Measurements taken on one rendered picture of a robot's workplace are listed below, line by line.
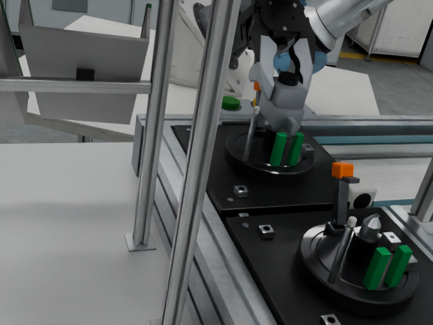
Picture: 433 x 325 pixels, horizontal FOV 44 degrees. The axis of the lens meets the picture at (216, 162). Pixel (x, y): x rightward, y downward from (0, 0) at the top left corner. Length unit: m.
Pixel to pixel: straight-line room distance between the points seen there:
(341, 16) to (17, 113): 0.73
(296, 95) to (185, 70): 0.60
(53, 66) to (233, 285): 0.32
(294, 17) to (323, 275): 0.39
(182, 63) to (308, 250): 0.79
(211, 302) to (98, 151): 0.47
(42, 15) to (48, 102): 3.09
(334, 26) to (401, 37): 3.92
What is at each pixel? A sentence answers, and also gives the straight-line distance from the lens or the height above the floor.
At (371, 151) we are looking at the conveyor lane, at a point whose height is 0.93.
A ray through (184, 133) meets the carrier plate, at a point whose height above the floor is 0.97.
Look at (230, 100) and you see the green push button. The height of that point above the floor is 0.97.
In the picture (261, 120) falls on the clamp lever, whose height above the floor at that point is 1.01.
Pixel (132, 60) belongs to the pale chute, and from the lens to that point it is 0.63.
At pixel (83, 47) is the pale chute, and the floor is 1.16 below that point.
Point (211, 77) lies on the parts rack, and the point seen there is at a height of 1.19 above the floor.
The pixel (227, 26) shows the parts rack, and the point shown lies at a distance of 0.48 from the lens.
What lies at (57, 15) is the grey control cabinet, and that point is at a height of 0.27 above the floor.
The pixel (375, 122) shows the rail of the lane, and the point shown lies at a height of 0.96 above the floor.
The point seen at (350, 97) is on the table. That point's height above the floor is 0.86.
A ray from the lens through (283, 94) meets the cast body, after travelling 0.77.
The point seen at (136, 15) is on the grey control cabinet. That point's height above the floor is 0.32.
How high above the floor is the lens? 1.37
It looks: 29 degrees down
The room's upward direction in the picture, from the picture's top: 11 degrees clockwise
